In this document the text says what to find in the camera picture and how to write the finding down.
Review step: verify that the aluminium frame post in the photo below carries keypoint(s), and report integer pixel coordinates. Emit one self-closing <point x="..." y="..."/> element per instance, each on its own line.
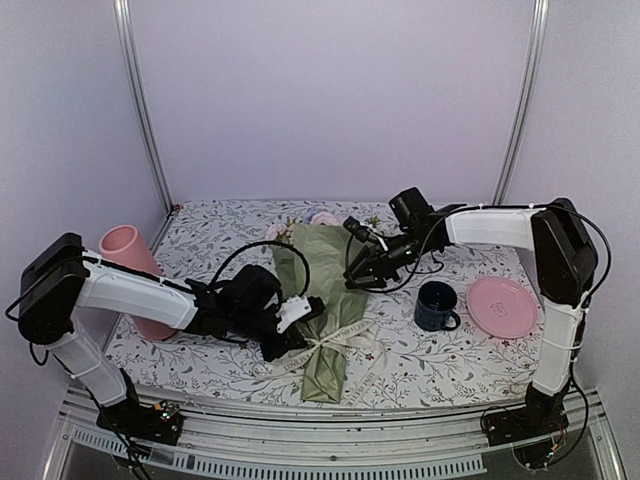
<point x="126" y="36"/>
<point x="530" y="73"/>

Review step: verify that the right aluminium frame post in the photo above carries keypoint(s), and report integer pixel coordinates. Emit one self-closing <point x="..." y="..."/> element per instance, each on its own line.
<point x="530" y="73"/>

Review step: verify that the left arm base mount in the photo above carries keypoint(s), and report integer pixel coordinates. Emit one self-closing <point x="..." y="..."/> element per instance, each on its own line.
<point x="160" y="423"/>

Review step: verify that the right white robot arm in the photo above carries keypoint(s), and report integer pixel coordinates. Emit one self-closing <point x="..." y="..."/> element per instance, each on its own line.
<point x="565" y="263"/>

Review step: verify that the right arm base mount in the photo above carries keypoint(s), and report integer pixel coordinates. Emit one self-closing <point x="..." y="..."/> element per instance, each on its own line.
<point x="525" y="425"/>

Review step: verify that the left aluminium frame post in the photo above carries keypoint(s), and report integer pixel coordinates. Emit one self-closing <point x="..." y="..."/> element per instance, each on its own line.
<point x="126" y="36"/>

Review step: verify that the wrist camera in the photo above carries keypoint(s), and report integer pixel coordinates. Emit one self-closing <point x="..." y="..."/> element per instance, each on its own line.
<point x="372" y="241"/>
<point x="298" y="308"/>

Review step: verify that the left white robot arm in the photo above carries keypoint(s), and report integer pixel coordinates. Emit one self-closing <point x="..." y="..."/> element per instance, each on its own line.
<point x="67" y="276"/>

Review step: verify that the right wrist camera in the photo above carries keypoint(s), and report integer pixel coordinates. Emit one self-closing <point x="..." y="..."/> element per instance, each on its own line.
<point x="372" y="241"/>

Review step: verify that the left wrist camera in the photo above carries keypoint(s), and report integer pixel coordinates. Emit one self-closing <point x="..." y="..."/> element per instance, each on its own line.
<point x="298" y="308"/>

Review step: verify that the aluminium front rail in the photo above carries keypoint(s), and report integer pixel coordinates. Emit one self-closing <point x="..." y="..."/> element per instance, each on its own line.
<point x="225" y="439"/>

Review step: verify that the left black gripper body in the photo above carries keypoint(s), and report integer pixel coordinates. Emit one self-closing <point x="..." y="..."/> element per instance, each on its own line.
<point x="247" y="324"/>

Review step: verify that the cream printed ribbon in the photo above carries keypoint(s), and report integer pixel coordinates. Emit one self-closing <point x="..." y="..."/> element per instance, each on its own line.
<point x="322" y="368"/>

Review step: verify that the pink plate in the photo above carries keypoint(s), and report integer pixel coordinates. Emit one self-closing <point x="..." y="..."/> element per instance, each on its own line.
<point x="501" y="307"/>

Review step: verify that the green paper bouquet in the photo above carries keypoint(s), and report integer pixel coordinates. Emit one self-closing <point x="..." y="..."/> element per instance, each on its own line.
<point x="311" y="259"/>

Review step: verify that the floral patterned table mat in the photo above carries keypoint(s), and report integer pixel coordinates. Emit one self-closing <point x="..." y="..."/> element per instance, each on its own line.
<point x="441" y="369"/>

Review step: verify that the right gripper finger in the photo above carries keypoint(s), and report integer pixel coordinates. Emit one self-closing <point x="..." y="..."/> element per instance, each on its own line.
<point x="361" y="267"/>
<point x="370" y="282"/>

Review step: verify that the dark blue mug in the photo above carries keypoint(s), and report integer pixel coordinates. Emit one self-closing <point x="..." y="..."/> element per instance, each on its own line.
<point x="435" y="307"/>

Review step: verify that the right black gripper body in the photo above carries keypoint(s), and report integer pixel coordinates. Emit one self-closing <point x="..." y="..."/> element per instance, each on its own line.
<point x="383" y="263"/>

